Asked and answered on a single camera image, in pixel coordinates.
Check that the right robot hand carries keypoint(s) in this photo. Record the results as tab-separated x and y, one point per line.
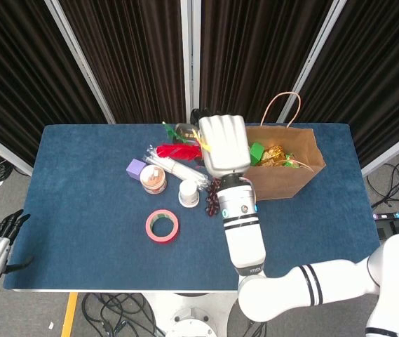
225	147

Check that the green toy brick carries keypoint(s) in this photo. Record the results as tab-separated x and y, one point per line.
256	152

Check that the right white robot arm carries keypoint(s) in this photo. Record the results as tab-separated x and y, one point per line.
244	238

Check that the white partition post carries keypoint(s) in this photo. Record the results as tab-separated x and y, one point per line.
190	52
80	66
320	42

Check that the white partition base rail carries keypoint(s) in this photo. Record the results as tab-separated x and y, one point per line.
3	151
392	153

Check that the bundle of clear straws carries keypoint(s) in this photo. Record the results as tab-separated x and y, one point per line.
171	165

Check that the purple cube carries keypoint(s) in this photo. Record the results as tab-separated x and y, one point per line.
134	168

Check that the black car key fob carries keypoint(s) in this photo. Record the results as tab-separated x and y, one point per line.
186	131

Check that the blue table cover cloth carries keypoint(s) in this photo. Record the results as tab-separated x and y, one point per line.
80	210

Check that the green white snack packet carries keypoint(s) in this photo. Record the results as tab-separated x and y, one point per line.
291	162

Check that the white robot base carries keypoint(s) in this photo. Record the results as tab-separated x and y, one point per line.
192	316

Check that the white paper cup stack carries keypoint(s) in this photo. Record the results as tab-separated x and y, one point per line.
188	194

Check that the red tape roll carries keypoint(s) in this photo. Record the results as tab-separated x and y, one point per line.
162	238

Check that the black pleated curtain panel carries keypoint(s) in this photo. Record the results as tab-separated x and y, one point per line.
17	70
378	70
248	52
132	52

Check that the red yellow feather toy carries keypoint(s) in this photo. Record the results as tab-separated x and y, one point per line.
178	151

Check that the clear jar of rubber bands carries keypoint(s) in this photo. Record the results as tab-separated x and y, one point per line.
153	179

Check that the dark red grape bunch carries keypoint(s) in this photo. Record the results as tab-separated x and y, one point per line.
213	200

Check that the yellow snack packet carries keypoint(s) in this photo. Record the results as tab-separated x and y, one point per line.
272	156

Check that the brown paper carrier bag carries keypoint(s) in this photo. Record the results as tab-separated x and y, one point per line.
290	182

